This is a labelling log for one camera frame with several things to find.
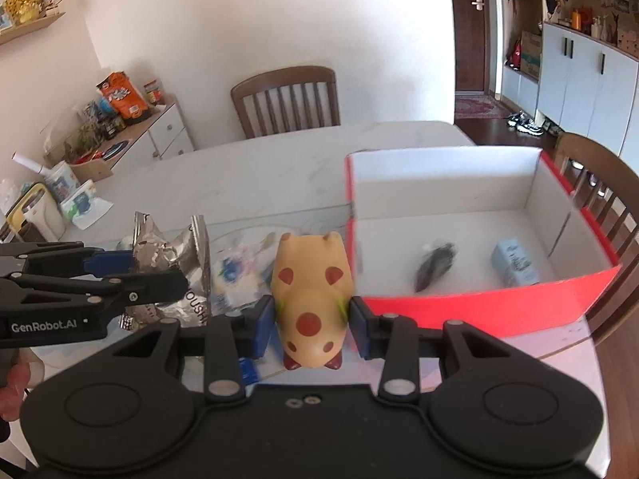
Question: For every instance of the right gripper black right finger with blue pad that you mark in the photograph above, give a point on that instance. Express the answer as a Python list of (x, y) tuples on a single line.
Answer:
[(393, 339)]

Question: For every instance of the white tissue packs on table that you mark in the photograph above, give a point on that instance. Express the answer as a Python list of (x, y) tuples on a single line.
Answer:
[(73, 187)]

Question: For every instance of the dark wooden door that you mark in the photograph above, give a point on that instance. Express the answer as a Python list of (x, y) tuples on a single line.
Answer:
[(471, 45)]

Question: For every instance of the white sideboard cabinet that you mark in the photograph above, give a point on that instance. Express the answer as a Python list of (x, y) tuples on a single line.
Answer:
[(160, 137)]

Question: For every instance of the red cardboard box white inside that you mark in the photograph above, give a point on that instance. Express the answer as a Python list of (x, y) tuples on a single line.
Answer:
[(403, 199)]

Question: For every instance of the black snack packet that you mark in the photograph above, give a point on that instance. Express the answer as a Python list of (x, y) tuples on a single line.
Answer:
[(438, 258)]

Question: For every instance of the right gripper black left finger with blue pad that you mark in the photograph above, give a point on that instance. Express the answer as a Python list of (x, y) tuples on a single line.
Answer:
[(230, 338)]

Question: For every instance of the wooden wall shelf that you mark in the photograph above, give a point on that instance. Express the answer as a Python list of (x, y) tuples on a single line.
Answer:
[(16, 32)]

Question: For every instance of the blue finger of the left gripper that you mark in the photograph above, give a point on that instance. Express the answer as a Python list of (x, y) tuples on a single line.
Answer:
[(108, 263)]

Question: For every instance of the brown wooden chair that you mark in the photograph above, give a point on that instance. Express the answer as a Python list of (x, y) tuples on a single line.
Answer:
[(287, 100), (605, 188)]

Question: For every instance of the brown wooden chair far side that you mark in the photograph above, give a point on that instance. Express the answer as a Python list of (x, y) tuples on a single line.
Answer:
[(287, 100)]

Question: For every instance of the brown wooden chair right side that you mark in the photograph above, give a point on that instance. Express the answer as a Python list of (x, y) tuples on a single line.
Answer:
[(605, 188)]

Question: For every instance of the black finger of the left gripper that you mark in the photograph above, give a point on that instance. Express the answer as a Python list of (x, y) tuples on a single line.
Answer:
[(137, 289)]

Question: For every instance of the yellow spotted toy pig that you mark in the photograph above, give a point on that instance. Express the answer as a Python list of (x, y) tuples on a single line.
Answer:
[(312, 287)]

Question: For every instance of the light blue herbal product box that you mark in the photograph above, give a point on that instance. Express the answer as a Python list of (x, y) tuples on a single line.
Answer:
[(513, 265)]

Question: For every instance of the person hand red nails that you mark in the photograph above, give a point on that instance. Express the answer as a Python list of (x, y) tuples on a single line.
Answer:
[(12, 395)]

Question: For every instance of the orange snack bag on sideboard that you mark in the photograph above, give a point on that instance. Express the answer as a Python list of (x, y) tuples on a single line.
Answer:
[(119, 91)]

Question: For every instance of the grey wall cabinet unit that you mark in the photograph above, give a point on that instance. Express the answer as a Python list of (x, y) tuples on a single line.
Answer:
[(574, 66)]

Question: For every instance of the blueberry snack plastic bag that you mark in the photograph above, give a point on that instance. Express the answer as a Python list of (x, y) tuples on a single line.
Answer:
[(241, 267)]

